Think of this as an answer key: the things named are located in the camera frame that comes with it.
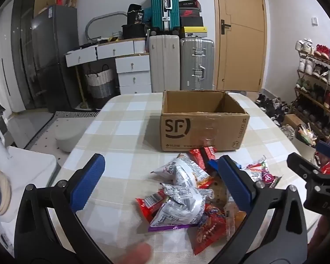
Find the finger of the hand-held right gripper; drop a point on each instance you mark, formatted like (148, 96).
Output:
(329, 150)
(299, 164)

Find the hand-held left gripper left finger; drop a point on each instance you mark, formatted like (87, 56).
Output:
(88, 181)

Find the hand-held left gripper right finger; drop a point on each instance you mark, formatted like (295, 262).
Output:
(233, 183)

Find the clear brown cookie packet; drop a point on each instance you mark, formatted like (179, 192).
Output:
(218, 192)

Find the blue cookie packet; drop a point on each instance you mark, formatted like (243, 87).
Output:
(212, 165)

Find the white pink snack packet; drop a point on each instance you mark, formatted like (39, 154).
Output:
(264, 174)

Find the clear orange snack packet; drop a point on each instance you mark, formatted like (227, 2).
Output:
(235, 220)

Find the small red snack packet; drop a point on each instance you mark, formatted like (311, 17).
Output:
(202, 154)

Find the large red orange snack packet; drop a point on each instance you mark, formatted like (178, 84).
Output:
(209, 228)

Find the silver foil snack packet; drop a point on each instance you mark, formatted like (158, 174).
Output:
(181, 190)

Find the white orange snack packet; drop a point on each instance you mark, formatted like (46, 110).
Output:
(181, 170)

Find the red barcode snack packet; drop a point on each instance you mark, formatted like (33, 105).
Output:
(147, 205)

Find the purple snack packet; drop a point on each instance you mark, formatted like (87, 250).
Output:
(176, 211)

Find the brown cardboard box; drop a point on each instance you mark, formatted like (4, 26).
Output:
(181, 132)

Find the person's left hand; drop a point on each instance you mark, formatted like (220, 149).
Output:
(136, 254)

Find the beige waste bin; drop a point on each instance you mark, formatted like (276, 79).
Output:
(302, 145)

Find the small cardboard box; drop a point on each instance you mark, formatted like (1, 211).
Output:
(293, 122)

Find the white round stool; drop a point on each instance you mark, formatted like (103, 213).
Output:
(68, 140)

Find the wooden shoe rack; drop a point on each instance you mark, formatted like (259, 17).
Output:
(305, 93)

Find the loose sneakers group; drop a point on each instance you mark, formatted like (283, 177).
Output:
(272, 107)

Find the beige tape roll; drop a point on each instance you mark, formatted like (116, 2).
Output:
(4, 195)

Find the woven laundry basket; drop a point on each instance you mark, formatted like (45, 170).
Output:
(99, 82)

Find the rows of shelved shoes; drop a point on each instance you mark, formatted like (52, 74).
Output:
(319, 49)

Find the white desk with drawers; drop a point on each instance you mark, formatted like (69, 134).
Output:
(132, 66)

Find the grey refrigerator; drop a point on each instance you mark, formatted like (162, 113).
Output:
(52, 60)

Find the silver suitcase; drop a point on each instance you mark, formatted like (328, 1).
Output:
(194, 60)

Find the wooden door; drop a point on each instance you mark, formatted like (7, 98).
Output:
(244, 46)

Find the beige suitcase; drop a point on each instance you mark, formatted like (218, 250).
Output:
(163, 63)

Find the white mesh basket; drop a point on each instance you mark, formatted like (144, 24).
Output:
(117, 35)

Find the dark glass cabinet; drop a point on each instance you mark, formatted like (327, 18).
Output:
(22, 46)

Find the oval mirror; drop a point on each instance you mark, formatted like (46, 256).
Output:
(104, 27)

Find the yellow black shoe box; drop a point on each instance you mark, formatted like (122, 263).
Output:
(194, 31)

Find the black round box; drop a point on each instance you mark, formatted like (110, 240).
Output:
(133, 31)

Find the plain black shoe box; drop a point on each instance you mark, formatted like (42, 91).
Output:
(191, 22)

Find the black gift bag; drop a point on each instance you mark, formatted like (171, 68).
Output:
(136, 13)

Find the red black shoe box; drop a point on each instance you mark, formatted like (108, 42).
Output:
(190, 13)

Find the black red-trim shoe box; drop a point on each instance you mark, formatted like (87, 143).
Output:
(189, 4)

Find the teal suitcase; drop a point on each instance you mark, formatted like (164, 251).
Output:
(158, 5)

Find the white light switch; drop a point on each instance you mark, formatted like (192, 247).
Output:
(314, 21)

